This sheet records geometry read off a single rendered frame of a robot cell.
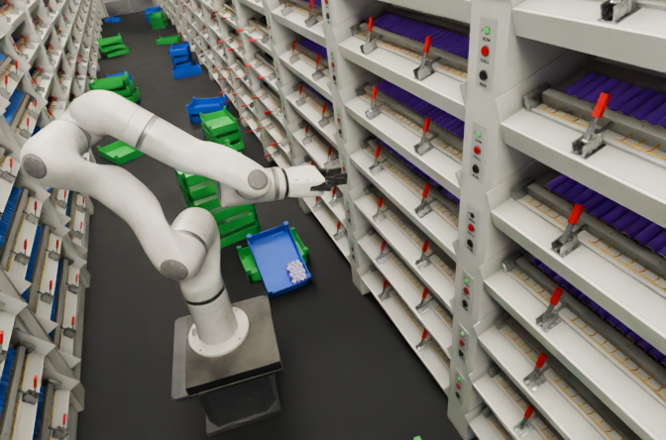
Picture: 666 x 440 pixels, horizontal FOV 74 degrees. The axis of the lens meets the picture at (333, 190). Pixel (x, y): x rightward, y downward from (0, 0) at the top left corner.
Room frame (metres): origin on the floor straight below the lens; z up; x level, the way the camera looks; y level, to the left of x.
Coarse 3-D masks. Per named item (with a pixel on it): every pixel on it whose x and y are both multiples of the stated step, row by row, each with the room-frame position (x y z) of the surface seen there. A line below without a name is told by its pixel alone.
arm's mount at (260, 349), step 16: (240, 304) 1.08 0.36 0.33; (256, 304) 1.07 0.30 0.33; (192, 320) 1.03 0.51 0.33; (256, 320) 1.00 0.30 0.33; (272, 320) 0.99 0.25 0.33; (256, 336) 0.94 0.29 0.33; (272, 336) 0.93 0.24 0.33; (192, 352) 0.91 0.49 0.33; (240, 352) 0.89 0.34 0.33; (256, 352) 0.88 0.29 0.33; (272, 352) 0.87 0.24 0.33; (192, 368) 0.85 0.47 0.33; (208, 368) 0.84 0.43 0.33; (224, 368) 0.84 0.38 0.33; (240, 368) 0.83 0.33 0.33; (256, 368) 0.82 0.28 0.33; (272, 368) 0.83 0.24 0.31; (192, 384) 0.80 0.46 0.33; (208, 384) 0.80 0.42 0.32; (224, 384) 0.80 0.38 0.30
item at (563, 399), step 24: (504, 312) 0.73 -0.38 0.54; (480, 336) 0.71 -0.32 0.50; (504, 336) 0.68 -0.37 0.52; (528, 336) 0.66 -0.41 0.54; (504, 360) 0.63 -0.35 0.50; (528, 360) 0.61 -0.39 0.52; (552, 360) 0.59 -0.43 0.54; (528, 384) 0.57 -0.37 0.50; (552, 384) 0.55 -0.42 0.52; (576, 384) 0.53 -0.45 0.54; (552, 408) 0.51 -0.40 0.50; (576, 408) 0.49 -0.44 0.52; (600, 408) 0.47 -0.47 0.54; (576, 432) 0.45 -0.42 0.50; (600, 432) 0.44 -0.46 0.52; (624, 432) 0.42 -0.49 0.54
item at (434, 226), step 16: (352, 144) 1.37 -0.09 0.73; (368, 144) 1.37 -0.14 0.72; (352, 160) 1.35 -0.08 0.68; (368, 160) 1.30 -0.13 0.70; (368, 176) 1.25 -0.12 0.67; (384, 176) 1.19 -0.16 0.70; (400, 176) 1.16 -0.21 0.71; (384, 192) 1.15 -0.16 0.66; (400, 192) 1.09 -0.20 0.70; (400, 208) 1.06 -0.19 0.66; (416, 224) 0.98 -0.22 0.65; (432, 224) 0.92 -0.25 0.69; (448, 224) 0.90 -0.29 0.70; (432, 240) 0.91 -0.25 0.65; (448, 240) 0.85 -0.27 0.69
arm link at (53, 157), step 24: (48, 144) 0.92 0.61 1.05; (72, 144) 0.96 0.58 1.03; (24, 168) 0.90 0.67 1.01; (48, 168) 0.89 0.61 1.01; (72, 168) 0.91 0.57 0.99; (96, 168) 0.94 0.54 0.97; (120, 168) 0.99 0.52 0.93; (96, 192) 0.94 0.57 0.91; (120, 192) 0.94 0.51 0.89; (144, 192) 0.97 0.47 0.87; (120, 216) 0.94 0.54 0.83; (144, 216) 0.93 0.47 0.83; (144, 240) 0.91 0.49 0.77; (168, 240) 0.90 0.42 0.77; (192, 240) 0.93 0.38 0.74; (168, 264) 0.87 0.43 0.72; (192, 264) 0.88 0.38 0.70
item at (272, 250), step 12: (276, 228) 1.69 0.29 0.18; (288, 228) 1.69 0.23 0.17; (252, 240) 1.66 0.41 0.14; (264, 240) 1.67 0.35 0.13; (276, 240) 1.67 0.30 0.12; (288, 240) 1.67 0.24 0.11; (252, 252) 1.57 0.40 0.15; (264, 252) 1.62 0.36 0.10; (276, 252) 1.62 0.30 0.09; (288, 252) 1.62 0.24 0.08; (264, 264) 1.56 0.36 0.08; (276, 264) 1.56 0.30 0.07; (264, 276) 1.50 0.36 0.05; (276, 276) 1.50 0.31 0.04; (288, 276) 1.50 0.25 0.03; (276, 288) 1.45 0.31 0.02; (288, 288) 1.43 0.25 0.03
